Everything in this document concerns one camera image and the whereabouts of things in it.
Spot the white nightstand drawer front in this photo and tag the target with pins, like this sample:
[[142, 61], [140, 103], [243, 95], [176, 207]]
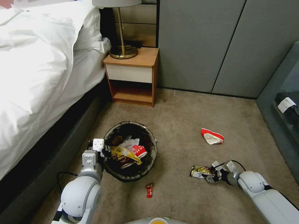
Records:
[[128, 73]]

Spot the white tag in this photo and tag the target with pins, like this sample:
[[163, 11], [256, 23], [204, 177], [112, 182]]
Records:
[[286, 104]]

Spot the crumpled white paper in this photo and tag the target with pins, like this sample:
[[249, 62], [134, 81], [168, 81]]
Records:
[[129, 141]]

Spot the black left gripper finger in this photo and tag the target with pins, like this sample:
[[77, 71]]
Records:
[[107, 152], [90, 145]]

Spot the white robot front shell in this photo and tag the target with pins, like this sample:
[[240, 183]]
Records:
[[156, 220]]

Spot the red printed paper cup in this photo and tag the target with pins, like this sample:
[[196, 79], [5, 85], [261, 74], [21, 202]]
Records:
[[137, 150]]

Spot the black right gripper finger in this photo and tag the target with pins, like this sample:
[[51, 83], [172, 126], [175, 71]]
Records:
[[215, 165], [212, 179]]

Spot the wooden nightstand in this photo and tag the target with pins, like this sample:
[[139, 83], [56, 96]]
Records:
[[133, 95]]

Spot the gold foil snack wrapper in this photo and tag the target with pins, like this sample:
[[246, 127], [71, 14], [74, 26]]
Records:
[[199, 171]]

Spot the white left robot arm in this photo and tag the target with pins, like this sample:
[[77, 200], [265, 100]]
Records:
[[79, 193]]

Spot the white duvet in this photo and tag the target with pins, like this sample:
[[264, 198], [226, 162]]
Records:
[[39, 65]]

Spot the brown crumpled wrapper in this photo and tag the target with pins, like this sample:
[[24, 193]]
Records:
[[116, 140]]

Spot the small red candy wrapper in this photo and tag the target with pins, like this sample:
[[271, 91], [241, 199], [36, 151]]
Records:
[[149, 190]]

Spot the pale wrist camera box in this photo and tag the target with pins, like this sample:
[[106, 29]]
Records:
[[98, 145]]

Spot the white pillow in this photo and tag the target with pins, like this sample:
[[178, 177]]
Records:
[[90, 35]]

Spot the black mesh trash bin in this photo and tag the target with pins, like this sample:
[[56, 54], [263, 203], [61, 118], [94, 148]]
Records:
[[149, 149]]

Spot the yellow snack wrapper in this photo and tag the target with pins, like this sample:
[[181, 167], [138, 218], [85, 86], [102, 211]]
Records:
[[126, 155]]

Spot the black bag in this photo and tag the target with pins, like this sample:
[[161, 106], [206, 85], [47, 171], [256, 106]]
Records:
[[292, 116]]

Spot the grey cabinet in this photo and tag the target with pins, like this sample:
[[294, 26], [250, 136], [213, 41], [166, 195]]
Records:
[[275, 112]]

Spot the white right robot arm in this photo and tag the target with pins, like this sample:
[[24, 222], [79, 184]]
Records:
[[259, 189]]

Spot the dark grey bed frame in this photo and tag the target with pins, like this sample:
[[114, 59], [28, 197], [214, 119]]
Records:
[[42, 161]]

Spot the brass table lamp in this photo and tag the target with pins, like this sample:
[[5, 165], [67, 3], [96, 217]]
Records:
[[123, 52]]

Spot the crushed red white paper cup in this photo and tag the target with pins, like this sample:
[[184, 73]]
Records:
[[212, 137]]

